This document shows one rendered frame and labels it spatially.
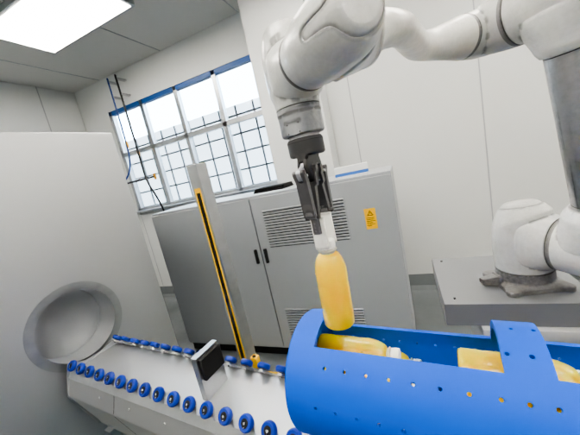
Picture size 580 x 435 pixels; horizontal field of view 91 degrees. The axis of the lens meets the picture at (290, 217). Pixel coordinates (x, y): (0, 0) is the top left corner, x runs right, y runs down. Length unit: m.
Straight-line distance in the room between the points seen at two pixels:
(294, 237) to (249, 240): 0.41
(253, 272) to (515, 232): 1.88
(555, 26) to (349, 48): 0.51
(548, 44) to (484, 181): 2.54
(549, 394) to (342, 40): 0.58
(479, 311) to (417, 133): 2.37
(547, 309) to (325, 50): 0.95
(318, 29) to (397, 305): 2.01
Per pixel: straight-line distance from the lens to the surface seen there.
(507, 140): 3.35
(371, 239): 2.06
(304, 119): 0.57
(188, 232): 2.70
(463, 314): 1.09
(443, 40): 0.83
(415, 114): 3.23
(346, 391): 0.66
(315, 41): 0.44
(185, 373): 1.30
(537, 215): 1.09
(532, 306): 1.11
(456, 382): 0.62
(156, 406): 1.23
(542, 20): 0.86
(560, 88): 0.89
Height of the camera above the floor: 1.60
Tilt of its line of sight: 10 degrees down
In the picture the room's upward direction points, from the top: 12 degrees counter-clockwise
